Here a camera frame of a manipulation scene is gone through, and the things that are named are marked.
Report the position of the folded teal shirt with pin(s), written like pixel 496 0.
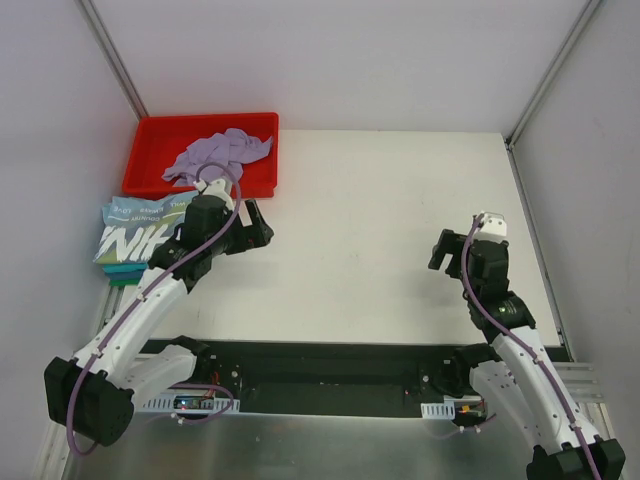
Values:
pixel 124 271

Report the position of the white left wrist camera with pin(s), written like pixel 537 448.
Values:
pixel 220 187

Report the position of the folded green shirt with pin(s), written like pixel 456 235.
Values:
pixel 123 282

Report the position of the right white cable duct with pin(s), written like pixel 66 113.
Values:
pixel 438 411

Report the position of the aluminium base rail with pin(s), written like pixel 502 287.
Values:
pixel 581 381

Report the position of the left white cable duct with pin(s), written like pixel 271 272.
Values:
pixel 186 403

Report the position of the right aluminium frame post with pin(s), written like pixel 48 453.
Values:
pixel 586 16

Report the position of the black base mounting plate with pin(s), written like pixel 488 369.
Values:
pixel 361 380

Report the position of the white cable duct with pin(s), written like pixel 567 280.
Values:
pixel 438 411
pixel 186 403

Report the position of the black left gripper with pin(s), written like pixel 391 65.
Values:
pixel 248 228

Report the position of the left aluminium frame post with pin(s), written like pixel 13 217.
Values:
pixel 113 58

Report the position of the aluminium frame post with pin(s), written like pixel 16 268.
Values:
pixel 586 16
pixel 113 58

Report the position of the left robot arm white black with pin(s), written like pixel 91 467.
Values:
pixel 97 391

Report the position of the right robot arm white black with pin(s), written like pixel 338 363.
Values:
pixel 512 371

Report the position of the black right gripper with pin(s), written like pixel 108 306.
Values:
pixel 454 257

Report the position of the purple t-shirt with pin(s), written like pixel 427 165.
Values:
pixel 202 159

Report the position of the red plastic bin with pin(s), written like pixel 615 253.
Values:
pixel 159 140

